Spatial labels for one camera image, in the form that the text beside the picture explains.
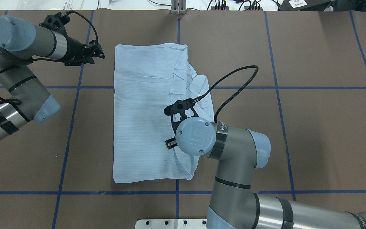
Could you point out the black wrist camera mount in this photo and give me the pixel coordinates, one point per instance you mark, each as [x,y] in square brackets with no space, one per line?
[180,107]
[56,23]

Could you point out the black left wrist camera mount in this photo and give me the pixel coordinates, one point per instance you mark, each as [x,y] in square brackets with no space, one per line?
[56,23]

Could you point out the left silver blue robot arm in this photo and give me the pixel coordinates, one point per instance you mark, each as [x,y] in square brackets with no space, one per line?
[23,98]

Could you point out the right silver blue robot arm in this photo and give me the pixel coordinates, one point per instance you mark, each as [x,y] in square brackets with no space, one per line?
[233,205]

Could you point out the black power strip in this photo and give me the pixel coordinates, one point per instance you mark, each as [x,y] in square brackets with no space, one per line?
[251,5]
[218,5]

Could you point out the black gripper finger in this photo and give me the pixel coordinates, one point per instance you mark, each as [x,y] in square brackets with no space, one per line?
[171,143]

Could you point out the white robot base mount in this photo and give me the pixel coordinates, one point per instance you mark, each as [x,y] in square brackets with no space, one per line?
[171,224]

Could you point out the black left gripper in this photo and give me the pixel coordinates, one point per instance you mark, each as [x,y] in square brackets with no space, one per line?
[74,51]

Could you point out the light blue button-up shirt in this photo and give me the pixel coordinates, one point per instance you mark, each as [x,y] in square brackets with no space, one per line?
[148,78]

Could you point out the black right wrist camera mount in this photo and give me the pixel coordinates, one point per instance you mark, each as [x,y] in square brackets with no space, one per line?
[180,107]

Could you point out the aluminium frame post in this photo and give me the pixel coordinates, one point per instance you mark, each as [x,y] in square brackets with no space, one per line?
[178,7]

